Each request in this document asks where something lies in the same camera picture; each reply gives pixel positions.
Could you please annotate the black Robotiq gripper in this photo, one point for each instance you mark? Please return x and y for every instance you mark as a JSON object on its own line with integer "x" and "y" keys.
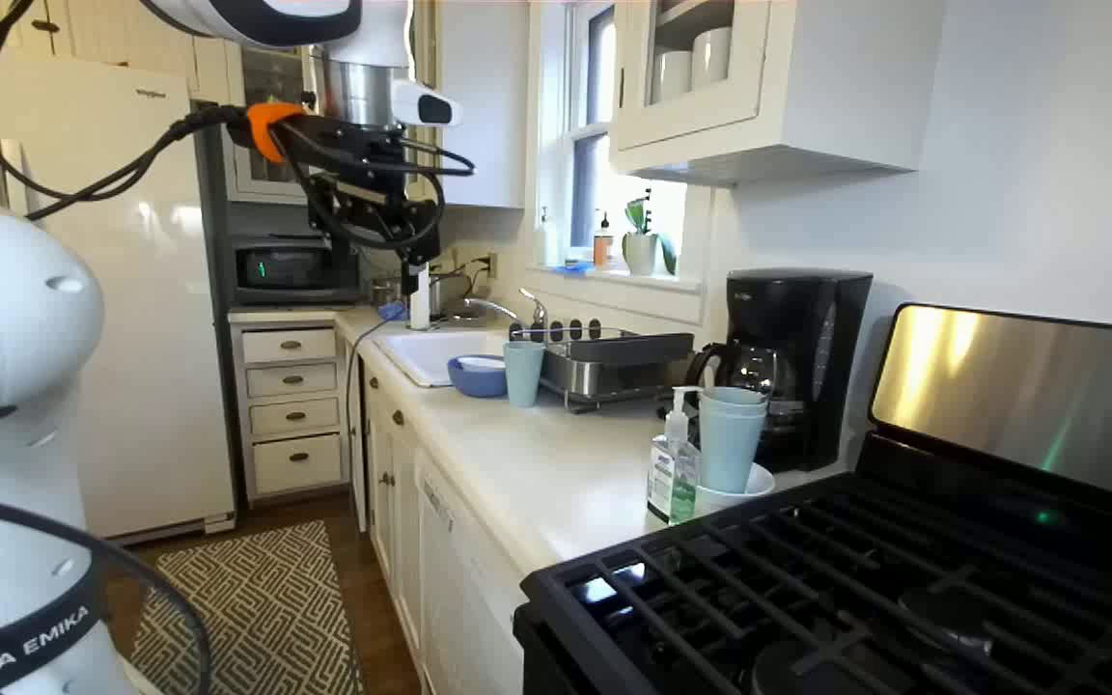
{"x": 386, "y": 207}

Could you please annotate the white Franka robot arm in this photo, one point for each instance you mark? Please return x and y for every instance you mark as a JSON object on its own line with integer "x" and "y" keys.
{"x": 8, "y": 333}

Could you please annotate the white paper towel roll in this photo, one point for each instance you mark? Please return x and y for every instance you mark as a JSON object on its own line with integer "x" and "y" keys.
{"x": 419, "y": 303}

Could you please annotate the blue cloth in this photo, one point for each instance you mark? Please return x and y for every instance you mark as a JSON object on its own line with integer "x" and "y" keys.
{"x": 391, "y": 310}

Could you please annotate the white kitchen sink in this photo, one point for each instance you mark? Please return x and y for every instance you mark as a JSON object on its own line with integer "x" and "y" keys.
{"x": 422, "y": 350}

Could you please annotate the chrome faucet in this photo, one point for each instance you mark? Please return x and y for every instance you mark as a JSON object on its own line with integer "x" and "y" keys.
{"x": 512, "y": 310}

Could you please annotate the blue bowl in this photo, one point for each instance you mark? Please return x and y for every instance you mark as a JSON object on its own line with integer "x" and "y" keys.
{"x": 477, "y": 376}

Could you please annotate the white soap bottle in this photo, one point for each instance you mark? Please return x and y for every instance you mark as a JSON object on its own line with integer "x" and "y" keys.
{"x": 542, "y": 240}

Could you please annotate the single teal plastic cup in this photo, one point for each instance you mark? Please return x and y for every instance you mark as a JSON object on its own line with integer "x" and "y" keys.
{"x": 522, "y": 372}

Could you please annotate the blue sponge dish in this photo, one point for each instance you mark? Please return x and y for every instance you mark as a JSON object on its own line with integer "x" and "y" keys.
{"x": 573, "y": 267}

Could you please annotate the orange soap bottle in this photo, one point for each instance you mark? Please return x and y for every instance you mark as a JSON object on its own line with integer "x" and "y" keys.
{"x": 605, "y": 246}

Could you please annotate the white drawer unit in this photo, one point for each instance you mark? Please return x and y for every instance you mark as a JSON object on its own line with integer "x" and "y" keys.
{"x": 292, "y": 412}

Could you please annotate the white sink base cabinet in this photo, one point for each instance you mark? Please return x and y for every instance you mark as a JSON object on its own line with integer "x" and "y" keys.
{"x": 386, "y": 475}

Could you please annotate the stainless dish rack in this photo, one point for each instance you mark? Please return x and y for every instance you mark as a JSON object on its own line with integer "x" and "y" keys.
{"x": 614, "y": 368}

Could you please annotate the plant in white pot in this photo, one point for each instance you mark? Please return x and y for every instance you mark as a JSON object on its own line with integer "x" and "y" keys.
{"x": 643, "y": 246}

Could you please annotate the white framed window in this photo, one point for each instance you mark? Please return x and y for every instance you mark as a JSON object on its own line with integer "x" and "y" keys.
{"x": 594, "y": 119}

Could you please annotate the white refrigerator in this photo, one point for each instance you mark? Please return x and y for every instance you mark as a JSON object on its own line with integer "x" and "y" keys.
{"x": 150, "y": 333}

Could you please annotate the white ceramic mug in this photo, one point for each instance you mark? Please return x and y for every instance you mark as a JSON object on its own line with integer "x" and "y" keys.
{"x": 710, "y": 55}
{"x": 674, "y": 72}

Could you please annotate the hand sanitizer pump bottle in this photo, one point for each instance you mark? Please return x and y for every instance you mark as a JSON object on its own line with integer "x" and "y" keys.
{"x": 674, "y": 475}

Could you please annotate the patterned beige floor rug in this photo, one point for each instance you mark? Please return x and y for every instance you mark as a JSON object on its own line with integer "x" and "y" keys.
{"x": 268, "y": 611}

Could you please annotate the black coffee maker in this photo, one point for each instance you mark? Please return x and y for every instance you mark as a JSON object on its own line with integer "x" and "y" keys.
{"x": 799, "y": 350}

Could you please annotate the white bowl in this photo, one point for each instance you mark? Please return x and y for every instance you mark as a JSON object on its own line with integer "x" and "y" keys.
{"x": 762, "y": 488}

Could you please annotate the white glass-door cabinet with mugs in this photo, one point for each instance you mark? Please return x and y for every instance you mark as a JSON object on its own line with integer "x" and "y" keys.
{"x": 829, "y": 92}

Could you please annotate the black stainless gas stove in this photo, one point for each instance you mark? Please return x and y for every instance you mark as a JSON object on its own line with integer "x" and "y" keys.
{"x": 916, "y": 564}

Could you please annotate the small glass-front wall cabinet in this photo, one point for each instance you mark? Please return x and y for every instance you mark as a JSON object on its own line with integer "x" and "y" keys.
{"x": 268, "y": 180}

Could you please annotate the large white wall cabinet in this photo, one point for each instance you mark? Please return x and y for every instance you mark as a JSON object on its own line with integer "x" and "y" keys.
{"x": 485, "y": 101}

